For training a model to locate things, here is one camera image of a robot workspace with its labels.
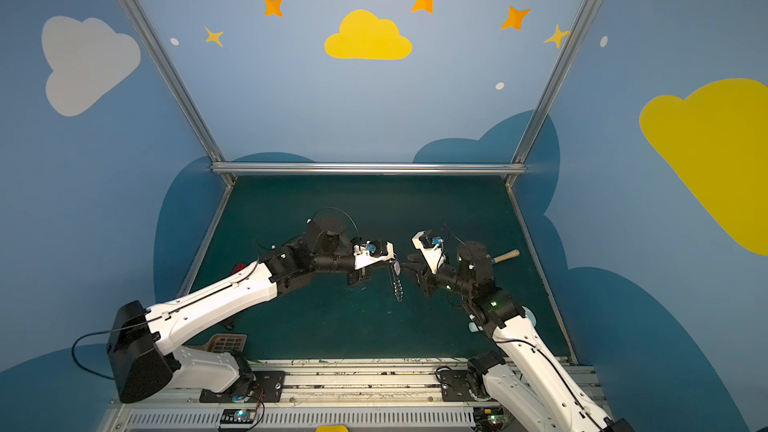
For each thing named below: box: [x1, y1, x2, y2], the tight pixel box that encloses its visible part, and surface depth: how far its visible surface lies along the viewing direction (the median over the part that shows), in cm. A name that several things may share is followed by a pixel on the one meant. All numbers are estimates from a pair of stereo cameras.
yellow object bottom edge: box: [315, 425, 349, 432], surface depth 70 cm
